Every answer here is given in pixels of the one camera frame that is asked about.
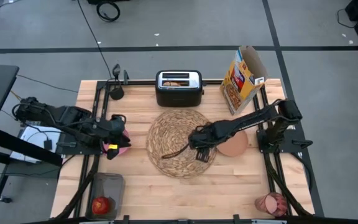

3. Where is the black loose gripper strap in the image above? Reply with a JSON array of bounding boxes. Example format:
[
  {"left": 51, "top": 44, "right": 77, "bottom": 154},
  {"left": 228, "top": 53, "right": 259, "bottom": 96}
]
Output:
[{"left": 162, "top": 142, "right": 191, "bottom": 159}]

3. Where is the silver spoon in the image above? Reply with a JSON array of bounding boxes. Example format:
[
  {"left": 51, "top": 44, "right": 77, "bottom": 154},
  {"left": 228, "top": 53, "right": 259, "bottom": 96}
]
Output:
[{"left": 112, "top": 63, "right": 121, "bottom": 88}]

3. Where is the black mesh utensil holder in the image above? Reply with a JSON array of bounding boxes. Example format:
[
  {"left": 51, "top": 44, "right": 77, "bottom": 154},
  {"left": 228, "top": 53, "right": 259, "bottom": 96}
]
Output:
[{"left": 109, "top": 85, "right": 125, "bottom": 101}]

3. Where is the pink bowl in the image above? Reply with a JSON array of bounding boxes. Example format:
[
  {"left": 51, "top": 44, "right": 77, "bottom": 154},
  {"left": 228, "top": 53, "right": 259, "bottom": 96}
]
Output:
[{"left": 103, "top": 129, "right": 131, "bottom": 156}]

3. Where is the yellow raisin bran cereal box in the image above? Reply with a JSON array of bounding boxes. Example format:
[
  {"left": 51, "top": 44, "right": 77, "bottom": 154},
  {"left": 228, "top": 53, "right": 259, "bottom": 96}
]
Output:
[{"left": 219, "top": 45, "right": 269, "bottom": 116}]

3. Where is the white paper box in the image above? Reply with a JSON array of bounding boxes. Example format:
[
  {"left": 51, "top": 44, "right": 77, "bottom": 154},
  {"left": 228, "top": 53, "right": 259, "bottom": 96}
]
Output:
[{"left": 9, "top": 125, "right": 62, "bottom": 164}]

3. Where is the red apple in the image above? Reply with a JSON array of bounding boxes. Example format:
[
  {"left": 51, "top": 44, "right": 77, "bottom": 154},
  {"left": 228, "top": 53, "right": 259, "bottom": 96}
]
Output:
[{"left": 91, "top": 196, "right": 111, "bottom": 216}]

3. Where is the red translucent plastic cup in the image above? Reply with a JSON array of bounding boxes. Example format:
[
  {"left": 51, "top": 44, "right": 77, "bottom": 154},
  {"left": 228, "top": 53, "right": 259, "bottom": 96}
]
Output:
[{"left": 254, "top": 192, "right": 288, "bottom": 217}]

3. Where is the long black floor cable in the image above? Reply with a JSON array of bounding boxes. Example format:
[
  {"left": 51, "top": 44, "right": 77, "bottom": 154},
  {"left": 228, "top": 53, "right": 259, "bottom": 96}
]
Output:
[{"left": 76, "top": 0, "right": 114, "bottom": 79}]

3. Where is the coiled black cable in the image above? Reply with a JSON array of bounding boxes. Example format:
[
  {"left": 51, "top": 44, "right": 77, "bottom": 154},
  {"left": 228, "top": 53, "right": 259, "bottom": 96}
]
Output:
[{"left": 96, "top": 1, "right": 121, "bottom": 23}]

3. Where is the clear grey plastic container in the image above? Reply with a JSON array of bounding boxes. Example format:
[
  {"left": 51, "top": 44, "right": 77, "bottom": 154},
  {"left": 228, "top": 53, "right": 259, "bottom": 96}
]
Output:
[{"left": 85, "top": 172, "right": 126, "bottom": 221}]

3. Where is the thin black looped cable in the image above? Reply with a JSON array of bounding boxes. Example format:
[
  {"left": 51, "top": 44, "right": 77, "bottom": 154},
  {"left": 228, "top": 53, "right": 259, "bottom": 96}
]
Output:
[{"left": 336, "top": 7, "right": 358, "bottom": 29}]

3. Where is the thin black floor cable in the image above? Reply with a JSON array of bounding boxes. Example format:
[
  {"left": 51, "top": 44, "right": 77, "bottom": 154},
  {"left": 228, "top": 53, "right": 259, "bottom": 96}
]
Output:
[{"left": 17, "top": 74, "right": 79, "bottom": 93}]

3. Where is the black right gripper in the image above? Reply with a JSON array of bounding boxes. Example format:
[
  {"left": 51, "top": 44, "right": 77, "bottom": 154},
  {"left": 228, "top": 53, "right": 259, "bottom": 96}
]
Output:
[{"left": 188, "top": 124, "right": 219, "bottom": 163}]

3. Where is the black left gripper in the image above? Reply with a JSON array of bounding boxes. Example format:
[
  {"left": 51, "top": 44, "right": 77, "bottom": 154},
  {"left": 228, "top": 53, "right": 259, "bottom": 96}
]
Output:
[{"left": 99, "top": 114, "right": 132, "bottom": 161}]

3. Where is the peach round plate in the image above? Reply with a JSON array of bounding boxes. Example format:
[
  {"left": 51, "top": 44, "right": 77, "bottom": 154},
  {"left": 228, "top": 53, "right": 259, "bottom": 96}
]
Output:
[{"left": 216, "top": 129, "right": 249, "bottom": 157}]

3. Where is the black metal table frame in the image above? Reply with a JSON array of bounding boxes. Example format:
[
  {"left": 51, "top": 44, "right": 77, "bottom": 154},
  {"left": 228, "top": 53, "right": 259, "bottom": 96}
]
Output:
[{"left": 53, "top": 79, "right": 323, "bottom": 224}]

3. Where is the round woven straw placemat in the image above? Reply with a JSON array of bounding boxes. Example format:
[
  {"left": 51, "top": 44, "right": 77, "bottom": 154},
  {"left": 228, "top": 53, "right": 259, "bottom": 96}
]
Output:
[{"left": 145, "top": 108, "right": 219, "bottom": 179}]

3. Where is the black and silver toaster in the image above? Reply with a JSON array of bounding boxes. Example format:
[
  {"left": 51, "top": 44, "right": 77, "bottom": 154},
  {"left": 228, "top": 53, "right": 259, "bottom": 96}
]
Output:
[{"left": 155, "top": 69, "right": 205, "bottom": 108}]

